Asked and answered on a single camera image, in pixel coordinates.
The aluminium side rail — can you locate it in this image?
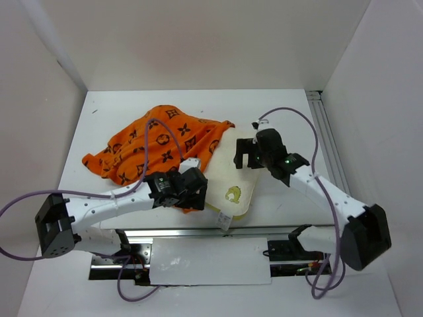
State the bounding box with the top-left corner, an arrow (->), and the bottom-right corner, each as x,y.
305,90 -> 350,195

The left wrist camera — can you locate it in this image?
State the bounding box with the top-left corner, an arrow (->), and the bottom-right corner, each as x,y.
178,157 -> 201,174

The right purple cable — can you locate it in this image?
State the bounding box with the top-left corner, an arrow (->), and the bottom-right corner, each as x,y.
252,106 -> 346,300

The orange patterned pillowcase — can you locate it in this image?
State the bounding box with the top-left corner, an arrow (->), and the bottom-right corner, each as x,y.
81,104 -> 236,215

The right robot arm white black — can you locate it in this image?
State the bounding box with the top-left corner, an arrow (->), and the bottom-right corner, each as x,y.
233,128 -> 392,271

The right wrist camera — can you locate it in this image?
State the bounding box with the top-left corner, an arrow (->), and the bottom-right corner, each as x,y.
252,119 -> 269,131

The white cover plate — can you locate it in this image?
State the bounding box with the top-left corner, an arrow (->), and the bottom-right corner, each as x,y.
149,237 -> 272,286

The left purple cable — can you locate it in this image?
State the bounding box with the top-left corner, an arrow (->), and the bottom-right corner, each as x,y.
0,118 -> 192,303

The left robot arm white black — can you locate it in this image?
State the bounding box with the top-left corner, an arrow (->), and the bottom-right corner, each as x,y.
35,167 -> 208,264

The purple cable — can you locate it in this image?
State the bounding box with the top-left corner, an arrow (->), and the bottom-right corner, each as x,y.
0,118 -> 192,303
252,106 -> 346,300

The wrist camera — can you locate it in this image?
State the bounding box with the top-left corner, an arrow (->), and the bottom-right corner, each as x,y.
252,119 -> 269,131
178,157 -> 201,174

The cream white pillow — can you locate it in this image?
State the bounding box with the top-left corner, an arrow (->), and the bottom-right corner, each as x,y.
204,128 -> 260,231

